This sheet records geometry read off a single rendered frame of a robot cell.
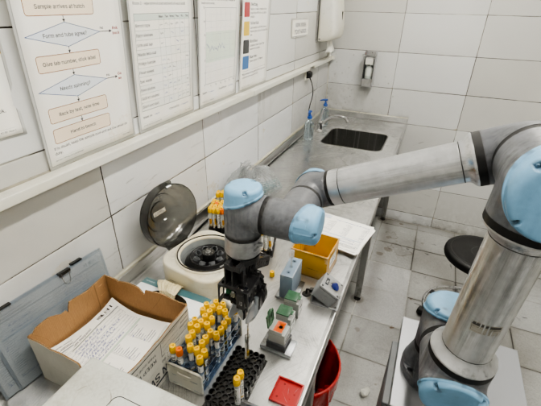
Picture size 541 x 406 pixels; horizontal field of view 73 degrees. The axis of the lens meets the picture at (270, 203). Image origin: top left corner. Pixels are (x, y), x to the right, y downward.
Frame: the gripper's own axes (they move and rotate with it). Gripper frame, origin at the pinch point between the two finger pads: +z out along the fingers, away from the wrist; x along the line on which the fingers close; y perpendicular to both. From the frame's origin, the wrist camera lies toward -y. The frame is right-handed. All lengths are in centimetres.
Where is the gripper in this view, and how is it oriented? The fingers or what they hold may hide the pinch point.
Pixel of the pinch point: (247, 314)
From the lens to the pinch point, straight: 91.7
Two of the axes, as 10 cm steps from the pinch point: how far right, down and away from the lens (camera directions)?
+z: -0.3, 8.8, 4.8
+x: 9.2, 2.1, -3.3
